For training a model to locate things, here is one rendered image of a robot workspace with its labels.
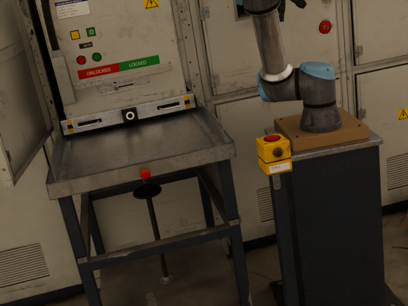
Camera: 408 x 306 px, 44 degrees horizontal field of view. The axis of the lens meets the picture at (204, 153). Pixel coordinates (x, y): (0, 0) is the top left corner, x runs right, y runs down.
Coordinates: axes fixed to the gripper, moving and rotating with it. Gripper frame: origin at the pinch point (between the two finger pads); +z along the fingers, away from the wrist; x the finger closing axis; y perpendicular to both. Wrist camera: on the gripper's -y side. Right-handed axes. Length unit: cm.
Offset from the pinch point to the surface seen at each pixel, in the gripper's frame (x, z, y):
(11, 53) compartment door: 29, 4, 100
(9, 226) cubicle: 16, 85, 118
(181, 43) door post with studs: -13.6, 6.8, 41.8
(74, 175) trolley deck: 64, 36, 67
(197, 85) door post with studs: -14.1, 25.8, 34.9
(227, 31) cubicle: -17.4, 2.1, 21.8
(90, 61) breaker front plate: 19, 9, 73
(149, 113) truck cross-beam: 15, 30, 52
